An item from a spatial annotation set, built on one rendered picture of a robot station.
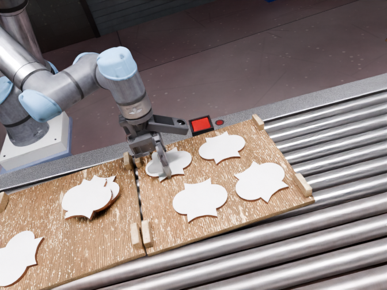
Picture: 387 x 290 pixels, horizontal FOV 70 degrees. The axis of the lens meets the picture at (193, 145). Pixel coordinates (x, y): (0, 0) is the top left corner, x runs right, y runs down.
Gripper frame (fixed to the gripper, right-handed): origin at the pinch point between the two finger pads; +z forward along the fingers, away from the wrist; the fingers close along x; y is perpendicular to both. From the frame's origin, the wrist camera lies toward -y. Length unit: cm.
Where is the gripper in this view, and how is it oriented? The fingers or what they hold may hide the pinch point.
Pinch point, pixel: (168, 163)
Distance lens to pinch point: 82.0
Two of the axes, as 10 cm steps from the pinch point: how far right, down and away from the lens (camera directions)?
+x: 2.3, 6.2, -7.5
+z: 2.2, 7.2, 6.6
